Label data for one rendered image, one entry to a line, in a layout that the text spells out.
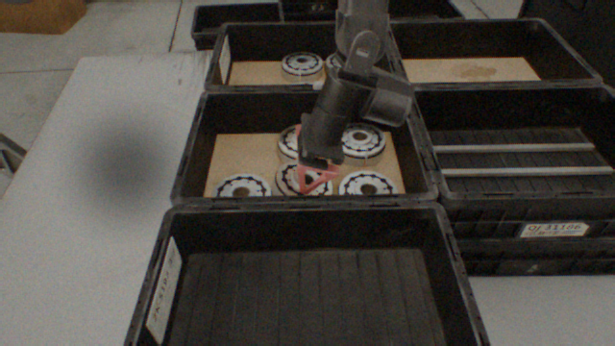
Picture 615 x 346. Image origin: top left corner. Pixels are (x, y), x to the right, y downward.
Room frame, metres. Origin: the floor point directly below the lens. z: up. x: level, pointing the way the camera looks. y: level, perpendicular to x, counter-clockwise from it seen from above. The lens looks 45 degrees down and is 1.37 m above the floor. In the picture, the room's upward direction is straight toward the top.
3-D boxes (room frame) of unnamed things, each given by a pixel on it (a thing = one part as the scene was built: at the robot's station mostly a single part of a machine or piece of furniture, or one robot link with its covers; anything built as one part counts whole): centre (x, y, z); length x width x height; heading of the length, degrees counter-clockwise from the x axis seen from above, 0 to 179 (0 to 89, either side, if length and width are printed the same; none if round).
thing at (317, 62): (0.91, 0.02, 0.86); 0.10 x 0.10 x 0.01
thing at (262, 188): (0.47, 0.12, 0.86); 0.10 x 0.10 x 0.01
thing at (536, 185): (0.55, -0.39, 0.87); 0.40 x 0.30 x 0.11; 91
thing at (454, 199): (0.55, -0.39, 0.92); 0.40 x 0.30 x 0.02; 91
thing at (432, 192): (0.54, 0.01, 0.92); 0.40 x 0.30 x 0.02; 91
